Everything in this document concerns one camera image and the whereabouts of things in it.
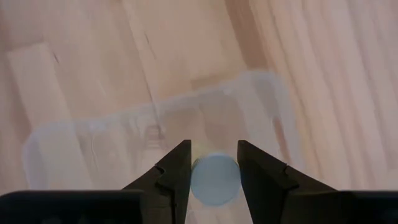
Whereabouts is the narrow green pill bottle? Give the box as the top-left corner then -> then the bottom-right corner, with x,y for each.
190,141 -> 242,208

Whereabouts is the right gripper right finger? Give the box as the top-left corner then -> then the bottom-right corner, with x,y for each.
238,140 -> 336,224

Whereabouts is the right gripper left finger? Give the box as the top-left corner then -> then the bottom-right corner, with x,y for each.
123,139 -> 192,224

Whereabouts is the clear plastic bin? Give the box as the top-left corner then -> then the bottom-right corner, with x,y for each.
22,70 -> 303,194

